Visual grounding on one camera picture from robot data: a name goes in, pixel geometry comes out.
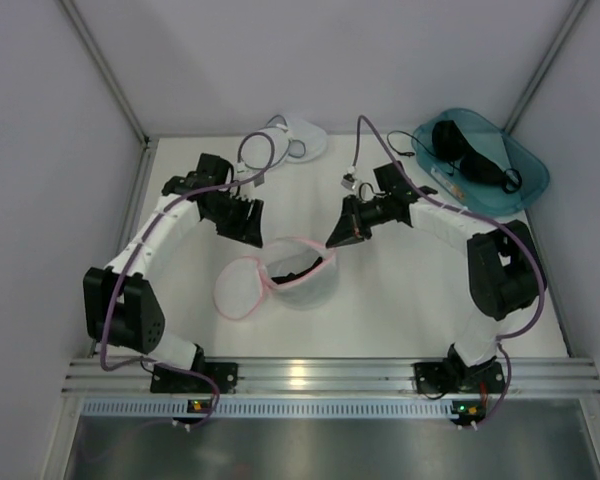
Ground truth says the black bra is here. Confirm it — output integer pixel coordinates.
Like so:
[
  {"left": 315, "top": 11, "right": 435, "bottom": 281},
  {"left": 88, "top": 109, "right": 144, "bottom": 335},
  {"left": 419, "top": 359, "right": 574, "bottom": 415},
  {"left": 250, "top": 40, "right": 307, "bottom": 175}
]
[
  {"left": 431, "top": 120, "right": 523, "bottom": 194},
  {"left": 265, "top": 254, "right": 332, "bottom": 286}
]

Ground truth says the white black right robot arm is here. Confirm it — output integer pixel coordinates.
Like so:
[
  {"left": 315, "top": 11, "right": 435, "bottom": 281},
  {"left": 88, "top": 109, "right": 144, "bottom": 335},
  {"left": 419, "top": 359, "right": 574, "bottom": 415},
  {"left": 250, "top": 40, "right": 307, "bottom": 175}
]
[{"left": 326, "top": 161, "right": 546, "bottom": 391}]

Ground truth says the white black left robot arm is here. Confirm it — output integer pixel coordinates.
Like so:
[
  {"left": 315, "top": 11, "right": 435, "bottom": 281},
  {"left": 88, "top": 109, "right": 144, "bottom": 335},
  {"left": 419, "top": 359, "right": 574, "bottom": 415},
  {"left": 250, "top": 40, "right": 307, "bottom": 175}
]
[{"left": 83, "top": 154, "right": 264, "bottom": 372}]

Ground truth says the blue-trimmed white mesh laundry bag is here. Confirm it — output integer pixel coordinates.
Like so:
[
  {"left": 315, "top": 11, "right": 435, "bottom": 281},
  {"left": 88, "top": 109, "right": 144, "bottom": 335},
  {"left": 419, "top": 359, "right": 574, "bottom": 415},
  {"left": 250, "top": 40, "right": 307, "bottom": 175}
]
[{"left": 238, "top": 114, "right": 328, "bottom": 171}]

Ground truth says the black bra in tray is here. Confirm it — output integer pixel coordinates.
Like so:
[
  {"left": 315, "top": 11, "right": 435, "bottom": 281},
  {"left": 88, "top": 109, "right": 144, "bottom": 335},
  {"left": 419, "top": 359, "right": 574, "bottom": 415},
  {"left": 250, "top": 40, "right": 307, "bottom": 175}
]
[{"left": 431, "top": 120, "right": 523, "bottom": 194}]

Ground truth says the teal plastic tray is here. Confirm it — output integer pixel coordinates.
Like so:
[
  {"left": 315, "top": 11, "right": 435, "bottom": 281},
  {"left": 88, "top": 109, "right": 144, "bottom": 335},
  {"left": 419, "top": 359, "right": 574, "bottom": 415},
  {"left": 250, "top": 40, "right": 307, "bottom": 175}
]
[{"left": 411, "top": 108, "right": 550, "bottom": 217}]

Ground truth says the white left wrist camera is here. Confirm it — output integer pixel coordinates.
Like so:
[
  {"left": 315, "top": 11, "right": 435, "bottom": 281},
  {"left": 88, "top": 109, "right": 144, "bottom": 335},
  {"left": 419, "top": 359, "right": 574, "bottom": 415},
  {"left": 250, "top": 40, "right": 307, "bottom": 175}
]
[{"left": 234, "top": 164, "right": 265, "bottom": 197}]

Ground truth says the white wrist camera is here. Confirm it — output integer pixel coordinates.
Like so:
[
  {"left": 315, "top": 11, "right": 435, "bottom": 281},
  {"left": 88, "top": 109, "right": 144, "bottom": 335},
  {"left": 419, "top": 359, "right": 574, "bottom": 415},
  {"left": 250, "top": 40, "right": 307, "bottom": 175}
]
[
  {"left": 340, "top": 167, "right": 361, "bottom": 192},
  {"left": 234, "top": 164, "right": 265, "bottom": 197}
]

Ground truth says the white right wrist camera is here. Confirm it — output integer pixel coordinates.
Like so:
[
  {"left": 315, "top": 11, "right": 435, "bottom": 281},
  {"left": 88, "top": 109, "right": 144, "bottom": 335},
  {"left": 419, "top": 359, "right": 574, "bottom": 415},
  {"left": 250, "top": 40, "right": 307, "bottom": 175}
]
[{"left": 340, "top": 167, "right": 361, "bottom": 192}]

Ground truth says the thin black cable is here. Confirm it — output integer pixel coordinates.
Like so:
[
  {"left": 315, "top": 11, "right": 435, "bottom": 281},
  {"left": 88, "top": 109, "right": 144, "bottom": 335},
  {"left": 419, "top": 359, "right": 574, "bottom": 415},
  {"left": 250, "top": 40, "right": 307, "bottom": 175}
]
[{"left": 387, "top": 129, "right": 446, "bottom": 159}]

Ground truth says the left aluminium corner post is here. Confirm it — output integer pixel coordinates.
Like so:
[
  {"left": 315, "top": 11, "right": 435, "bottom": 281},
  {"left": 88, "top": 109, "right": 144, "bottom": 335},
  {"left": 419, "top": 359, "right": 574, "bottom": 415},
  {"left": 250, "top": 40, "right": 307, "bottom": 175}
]
[{"left": 59, "top": 0, "right": 151, "bottom": 147}]

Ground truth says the aluminium corner post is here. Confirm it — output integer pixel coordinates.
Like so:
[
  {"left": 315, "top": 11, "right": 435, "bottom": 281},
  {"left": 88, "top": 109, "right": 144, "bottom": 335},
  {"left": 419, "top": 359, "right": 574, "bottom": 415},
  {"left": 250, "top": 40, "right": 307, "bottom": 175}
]
[
  {"left": 503, "top": 0, "right": 593, "bottom": 134},
  {"left": 59, "top": 0, "right": 151, "bottom": 147}
]

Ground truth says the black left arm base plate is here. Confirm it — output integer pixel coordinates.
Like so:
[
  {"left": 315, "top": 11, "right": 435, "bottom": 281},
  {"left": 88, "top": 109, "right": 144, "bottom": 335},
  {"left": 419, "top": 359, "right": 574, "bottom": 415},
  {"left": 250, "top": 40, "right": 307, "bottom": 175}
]
[{"left": 149, "top": 361, "right": 239, "bottom": 394}]

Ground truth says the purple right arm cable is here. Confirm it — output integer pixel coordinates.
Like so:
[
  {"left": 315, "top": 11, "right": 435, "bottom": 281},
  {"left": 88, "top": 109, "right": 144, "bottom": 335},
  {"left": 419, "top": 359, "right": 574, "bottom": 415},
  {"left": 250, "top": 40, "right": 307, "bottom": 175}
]
[{"left": 349, "top": 114, "right": 549, "bottom": 429}]

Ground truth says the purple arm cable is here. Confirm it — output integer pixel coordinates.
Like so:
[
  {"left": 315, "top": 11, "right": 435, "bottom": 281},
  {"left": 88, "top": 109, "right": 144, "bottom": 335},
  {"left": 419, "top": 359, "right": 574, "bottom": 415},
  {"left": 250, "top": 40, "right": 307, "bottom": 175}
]
[
  {"left": 99, "top": 130, "right": 276, "bottom": 429},
  {"left": 349, "top": 114, "right": 549, "bottom": 429}
]

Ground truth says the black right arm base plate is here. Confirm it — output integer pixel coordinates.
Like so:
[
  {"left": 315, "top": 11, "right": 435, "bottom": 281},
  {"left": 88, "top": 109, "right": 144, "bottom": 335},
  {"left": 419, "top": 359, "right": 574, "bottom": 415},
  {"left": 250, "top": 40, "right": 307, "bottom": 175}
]
[{"left": 413, "top": 361, "right": 506, "bottom": 398}]

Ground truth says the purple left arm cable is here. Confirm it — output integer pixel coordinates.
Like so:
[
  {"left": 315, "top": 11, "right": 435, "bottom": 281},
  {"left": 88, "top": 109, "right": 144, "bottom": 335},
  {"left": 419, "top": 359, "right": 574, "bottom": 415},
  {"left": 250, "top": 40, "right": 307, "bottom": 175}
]
[{"left": 99, "top": 130, "right": 276, "bottom": 429}]

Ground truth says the aluminium front rail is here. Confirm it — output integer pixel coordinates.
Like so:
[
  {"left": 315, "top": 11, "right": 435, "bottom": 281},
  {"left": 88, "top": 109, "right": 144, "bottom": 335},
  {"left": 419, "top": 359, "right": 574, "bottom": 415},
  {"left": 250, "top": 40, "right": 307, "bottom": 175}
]
[{"left": 61, "top": 358, "right": 600, "bottom": 399}]

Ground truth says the white slotted cable duct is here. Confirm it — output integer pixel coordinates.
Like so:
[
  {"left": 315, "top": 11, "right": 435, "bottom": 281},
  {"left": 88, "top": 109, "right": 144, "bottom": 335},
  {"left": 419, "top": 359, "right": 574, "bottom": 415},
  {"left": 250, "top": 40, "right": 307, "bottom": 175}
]
[{"left": 81, "top": 398, "right": 486, "bottom": 417}]

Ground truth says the right aluminium corner post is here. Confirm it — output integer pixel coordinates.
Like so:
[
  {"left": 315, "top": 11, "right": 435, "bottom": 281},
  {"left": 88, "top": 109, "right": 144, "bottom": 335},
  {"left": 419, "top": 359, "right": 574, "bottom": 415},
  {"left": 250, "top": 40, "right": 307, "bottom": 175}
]
[{"left": 503, "top": 0, "right": 593, "bottom": 134}]

